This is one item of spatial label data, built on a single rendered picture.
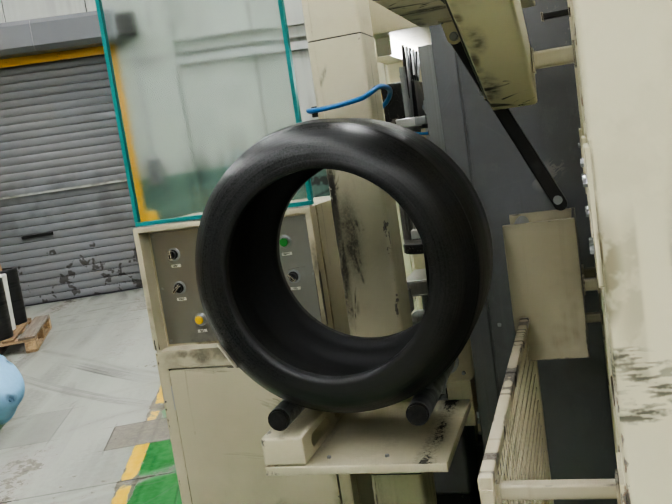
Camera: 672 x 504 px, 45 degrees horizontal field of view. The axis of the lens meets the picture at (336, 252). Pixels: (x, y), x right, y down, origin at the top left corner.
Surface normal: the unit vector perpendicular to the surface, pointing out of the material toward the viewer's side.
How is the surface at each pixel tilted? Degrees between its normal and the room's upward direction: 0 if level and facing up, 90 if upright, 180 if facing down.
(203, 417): 90
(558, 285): 90
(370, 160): 81
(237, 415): 90
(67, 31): 90
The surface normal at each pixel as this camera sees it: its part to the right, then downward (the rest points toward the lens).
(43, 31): 0.10, 0.11
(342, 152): -0.25, -0.02
